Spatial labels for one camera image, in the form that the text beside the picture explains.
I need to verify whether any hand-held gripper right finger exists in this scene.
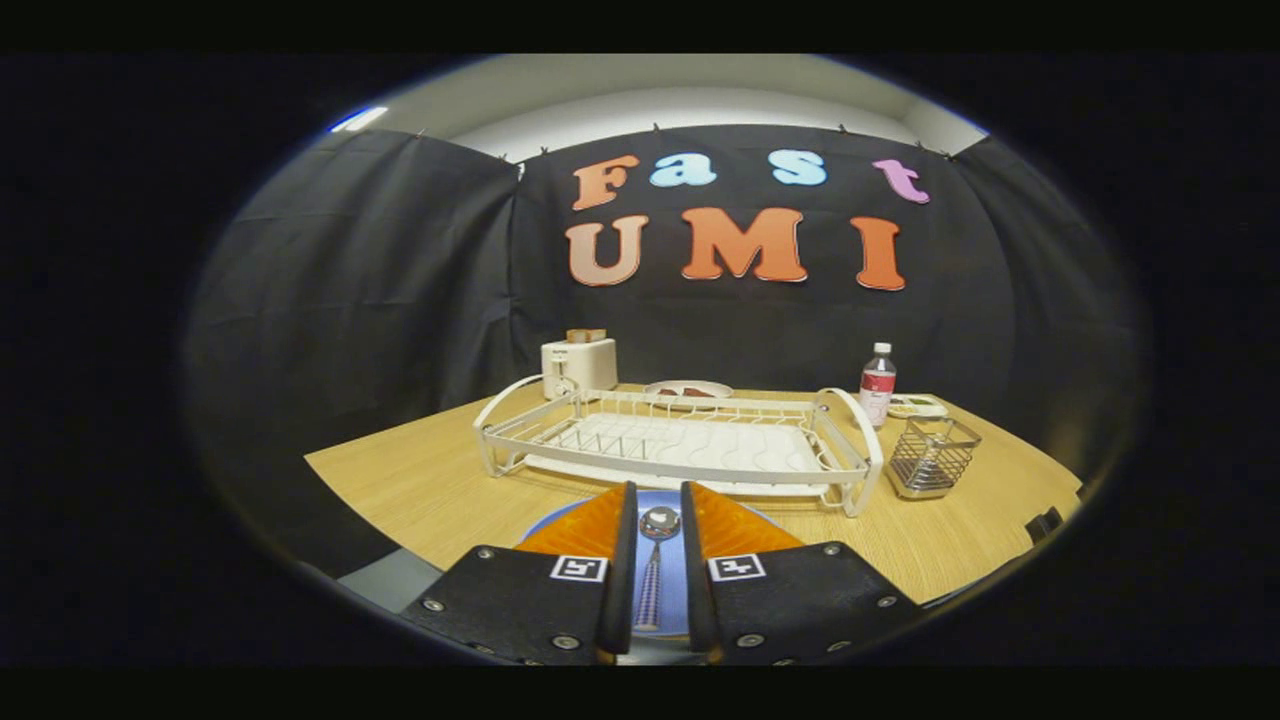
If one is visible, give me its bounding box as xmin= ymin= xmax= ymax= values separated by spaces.
xmin=681 ymin=481 xmax=923 ymax=666

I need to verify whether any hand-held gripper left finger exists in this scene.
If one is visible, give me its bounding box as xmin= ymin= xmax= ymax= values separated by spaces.
xmin=400 ymin=481 xmax=639 ymax=666

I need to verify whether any blue plate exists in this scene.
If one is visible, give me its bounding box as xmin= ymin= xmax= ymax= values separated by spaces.
xmin=518 ymin=489 xmax=791 ymax=641

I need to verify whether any metal spoon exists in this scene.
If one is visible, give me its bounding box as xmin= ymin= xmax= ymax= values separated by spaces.
xmin=634 ymin=506 xmax=682 ymax=633

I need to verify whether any white wire dish rack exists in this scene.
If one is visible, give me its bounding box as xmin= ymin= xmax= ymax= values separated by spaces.
xmin=472 ymin=374 xmax=885 ymax=519

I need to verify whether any metal wire basket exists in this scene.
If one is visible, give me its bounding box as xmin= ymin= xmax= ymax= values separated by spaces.
xmin=888 ymin=415 xmax=983 ymax=501

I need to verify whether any white oval plate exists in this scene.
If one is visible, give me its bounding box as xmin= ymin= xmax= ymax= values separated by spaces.
xmin=644 ymin=379 xmax=735 ymax=401

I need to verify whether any white ribbed drain tray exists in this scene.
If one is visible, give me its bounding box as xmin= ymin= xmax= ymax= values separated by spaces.
xmin=523 ymin=413 xmax=831 ymax=498

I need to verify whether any white toaster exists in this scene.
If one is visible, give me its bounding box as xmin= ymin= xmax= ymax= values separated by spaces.
xmin=541 ymin=338 xmax=620 ymax=401

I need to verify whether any clear bottle red label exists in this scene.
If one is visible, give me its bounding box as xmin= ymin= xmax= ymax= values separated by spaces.
xmin=859 ymin=343 xmax=898 ymax=429

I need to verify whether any black backdrop cloth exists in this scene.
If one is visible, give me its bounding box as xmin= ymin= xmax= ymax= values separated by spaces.
xmin=185 ymin=125 xmax=1146 ymax=581

